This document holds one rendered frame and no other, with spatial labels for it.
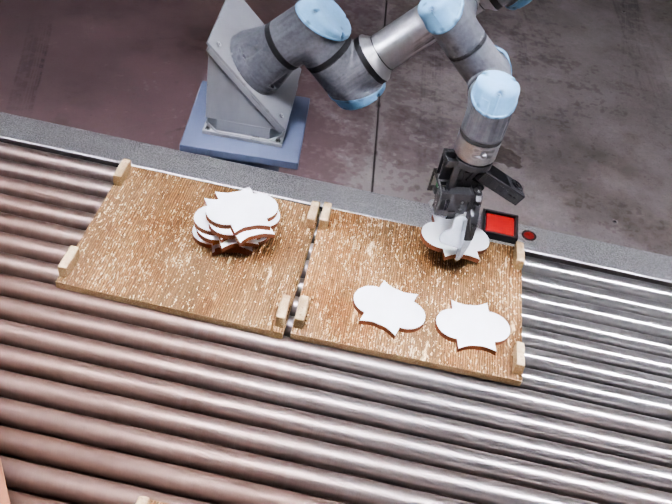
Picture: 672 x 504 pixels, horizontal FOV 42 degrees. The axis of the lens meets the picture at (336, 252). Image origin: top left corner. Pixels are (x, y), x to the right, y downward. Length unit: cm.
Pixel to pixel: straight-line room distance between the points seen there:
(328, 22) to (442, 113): 202
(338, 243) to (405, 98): 224
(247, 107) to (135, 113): 166
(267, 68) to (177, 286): 58
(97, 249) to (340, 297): 45
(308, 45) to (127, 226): 55
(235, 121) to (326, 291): 56
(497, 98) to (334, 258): 45
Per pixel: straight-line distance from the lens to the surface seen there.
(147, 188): 180
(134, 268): 163
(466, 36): 152
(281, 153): 202
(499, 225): 186
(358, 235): 174
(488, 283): 172
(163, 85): 378
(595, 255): 190
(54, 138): 197
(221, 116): 202
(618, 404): 165
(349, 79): 195
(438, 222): 171
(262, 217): 162
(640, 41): 491
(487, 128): 149
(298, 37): 191
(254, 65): 195
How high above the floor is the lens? 209
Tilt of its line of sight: 43 degrees down
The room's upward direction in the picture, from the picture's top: 11 degrees clockwise
